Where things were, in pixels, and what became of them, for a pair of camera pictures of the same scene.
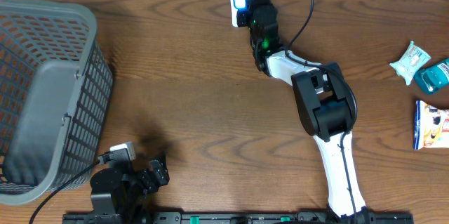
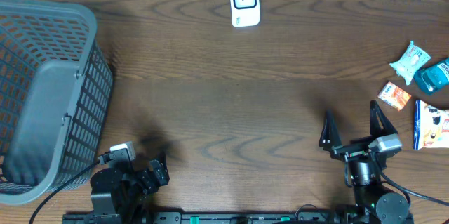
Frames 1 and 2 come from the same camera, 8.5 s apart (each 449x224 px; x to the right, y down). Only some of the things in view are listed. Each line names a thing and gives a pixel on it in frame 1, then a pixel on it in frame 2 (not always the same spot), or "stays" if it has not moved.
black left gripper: [151, 184] stays
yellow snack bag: [431, 126] stays
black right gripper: [240, 16] to [359, 148]
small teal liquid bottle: [433, 78] stays
